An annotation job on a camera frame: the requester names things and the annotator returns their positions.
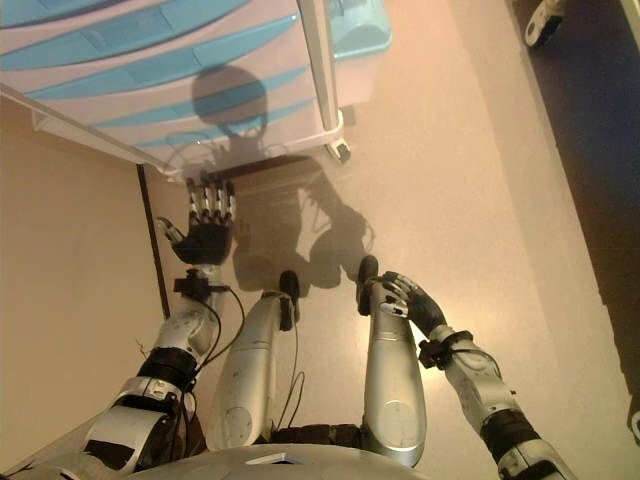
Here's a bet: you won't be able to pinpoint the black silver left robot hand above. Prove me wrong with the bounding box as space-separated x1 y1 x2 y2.
156 177 239 266

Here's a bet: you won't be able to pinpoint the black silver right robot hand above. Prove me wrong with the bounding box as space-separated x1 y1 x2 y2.
372 271 449 341

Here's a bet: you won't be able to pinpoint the blue white cart drawer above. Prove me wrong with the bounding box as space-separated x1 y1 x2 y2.
24 44 321 109

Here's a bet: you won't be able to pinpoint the clear plastic side holder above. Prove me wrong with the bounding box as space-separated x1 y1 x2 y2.
29 107 67 134

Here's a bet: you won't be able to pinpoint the white medical cart blue drawers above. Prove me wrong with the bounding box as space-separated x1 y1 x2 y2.
0 0 353 182

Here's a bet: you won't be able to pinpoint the grey robot torso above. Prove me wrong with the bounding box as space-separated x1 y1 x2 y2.
114 424 426 480

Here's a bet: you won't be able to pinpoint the waste bin with blue lid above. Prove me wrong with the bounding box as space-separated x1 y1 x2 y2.
329 0 394 109

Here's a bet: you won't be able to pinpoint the bed caster wheel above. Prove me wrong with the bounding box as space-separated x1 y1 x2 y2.
522 0 566 49

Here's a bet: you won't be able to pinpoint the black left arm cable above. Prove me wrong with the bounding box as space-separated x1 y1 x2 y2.
179 284 246 451

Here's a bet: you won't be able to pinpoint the beige hospital bed frame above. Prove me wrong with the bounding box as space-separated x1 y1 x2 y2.
618 0 640 39

